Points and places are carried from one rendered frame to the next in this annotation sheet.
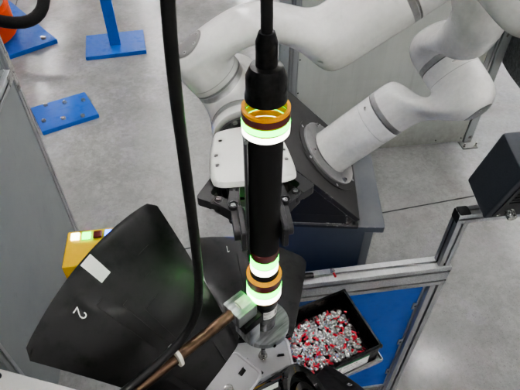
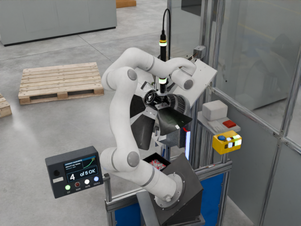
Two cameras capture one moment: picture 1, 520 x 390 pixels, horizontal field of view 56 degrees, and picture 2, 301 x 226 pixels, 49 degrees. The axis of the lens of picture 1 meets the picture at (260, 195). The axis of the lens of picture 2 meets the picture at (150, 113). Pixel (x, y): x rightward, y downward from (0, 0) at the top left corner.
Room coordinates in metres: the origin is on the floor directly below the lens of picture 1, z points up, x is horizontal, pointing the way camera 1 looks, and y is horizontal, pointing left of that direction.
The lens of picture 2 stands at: (2.22, -0.65, 2.30)
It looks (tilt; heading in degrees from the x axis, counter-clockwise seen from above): 31 degrees down; 163
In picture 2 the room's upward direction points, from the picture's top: straight up
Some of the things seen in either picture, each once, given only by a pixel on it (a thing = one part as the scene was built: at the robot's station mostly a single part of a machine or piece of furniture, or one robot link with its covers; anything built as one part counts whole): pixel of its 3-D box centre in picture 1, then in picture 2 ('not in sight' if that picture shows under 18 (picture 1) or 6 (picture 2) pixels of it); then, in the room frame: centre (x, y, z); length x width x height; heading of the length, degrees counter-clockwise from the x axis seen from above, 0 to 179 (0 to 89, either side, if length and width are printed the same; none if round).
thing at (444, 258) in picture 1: (452, 237); (107, 188); (0.78, -0.48, 0.96); 0.03 x 0.03 x 0.20; 8
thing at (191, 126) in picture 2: not in sight; (189, 153); (0.17, 0.31, 0.58); 0.09 x 0.05 x 1.15; 8
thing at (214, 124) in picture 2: not in sight; (216, 126); (0.26, 0.48, 0.87); 0.15 x 0.09 x 0.02; 4
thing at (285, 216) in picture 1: (291, 214); not in sight; (0.37, -0.03, 1.49); 0.07 x 0.03 x 0.03; 8
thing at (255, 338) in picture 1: (258, 311); (163, 86); (0.34, 0.00, 1.33); 0.09 x 0.07 x 0.10; 133
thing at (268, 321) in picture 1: (264, 229); (162, 65); (0.35, -0.01, 1.49); 0.04 x 0.04 x 0.46
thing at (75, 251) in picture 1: (107, 259); (226, 142); (0.67, 0.34, 1.02); 0.16 x 0.10 x 0.11; 98
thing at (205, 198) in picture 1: (224, 185); not in sight; (0.42, 0.04, 1.49); 0.08 x 0.06 x 0.01; 129
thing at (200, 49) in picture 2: not in sight; (199, 51); (-0.08, 0.45, 1.37); 0.10 x 0.07 x 0.09; 133
